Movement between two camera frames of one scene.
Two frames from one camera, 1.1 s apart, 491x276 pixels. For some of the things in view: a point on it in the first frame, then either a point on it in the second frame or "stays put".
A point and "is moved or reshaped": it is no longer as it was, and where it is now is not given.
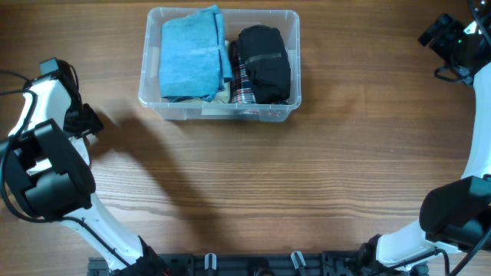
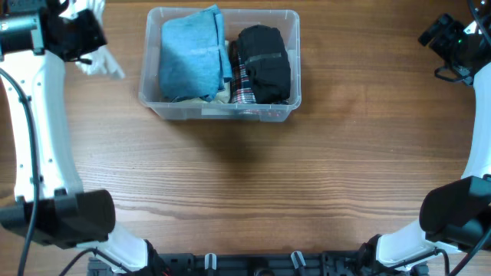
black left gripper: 96,125 to 97,37
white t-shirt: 77,142 is moved or reshaped
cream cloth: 222,96 stays put
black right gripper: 441,43 stays put
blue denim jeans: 195,60 stays put
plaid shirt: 241,88 stays put
